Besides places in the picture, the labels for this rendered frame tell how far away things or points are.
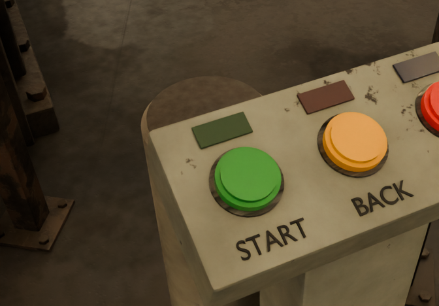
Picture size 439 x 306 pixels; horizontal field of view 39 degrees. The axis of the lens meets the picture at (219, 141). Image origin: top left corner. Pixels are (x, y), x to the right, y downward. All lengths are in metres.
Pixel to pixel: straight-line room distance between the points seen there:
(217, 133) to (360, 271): 0.14
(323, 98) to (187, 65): 1.10
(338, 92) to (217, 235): 0.13
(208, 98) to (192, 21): 1.10
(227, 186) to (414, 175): 0.12
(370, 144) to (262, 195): 0.08
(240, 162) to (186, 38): 1.24
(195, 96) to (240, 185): 0.22
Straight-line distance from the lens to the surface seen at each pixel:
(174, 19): 1.67
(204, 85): 0.58
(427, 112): 0.42
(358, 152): 0.39
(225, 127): 0.39
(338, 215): 0.38
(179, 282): 0.67
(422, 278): 1.08
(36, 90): 1.35
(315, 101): 0.41
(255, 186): 0.36
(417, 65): 0.45
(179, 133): 0.39
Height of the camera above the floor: 0.87
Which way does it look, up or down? 43 degrees down
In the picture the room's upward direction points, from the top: 3 degrees counter-clockwise
